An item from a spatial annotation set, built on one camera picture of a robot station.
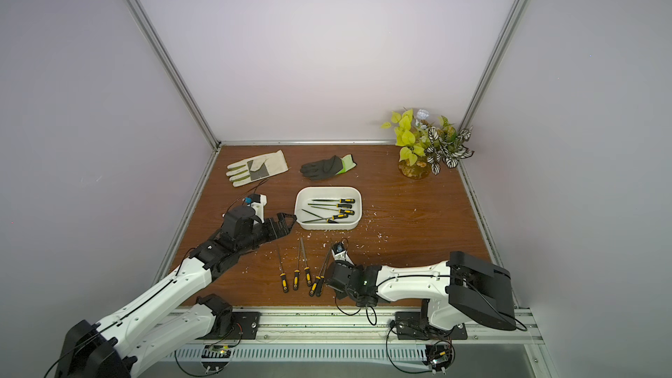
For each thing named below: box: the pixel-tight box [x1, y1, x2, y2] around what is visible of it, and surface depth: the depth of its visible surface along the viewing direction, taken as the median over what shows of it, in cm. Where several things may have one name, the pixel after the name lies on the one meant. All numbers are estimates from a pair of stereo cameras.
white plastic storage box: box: [294, 185, 364, 231], surface depth 99 cm
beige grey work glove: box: [225, 149, 289, 188], surface depth 113 cm
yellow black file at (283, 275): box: [277, 245, 289, 294], surface depth 82 cm
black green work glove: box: [300, 154, 357, 182], surface depth 112 cm
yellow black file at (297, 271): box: [293, 238, 301, 291], surface depth 83 cm
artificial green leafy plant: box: [380, 108, 475, 176], surface depth 92 cm
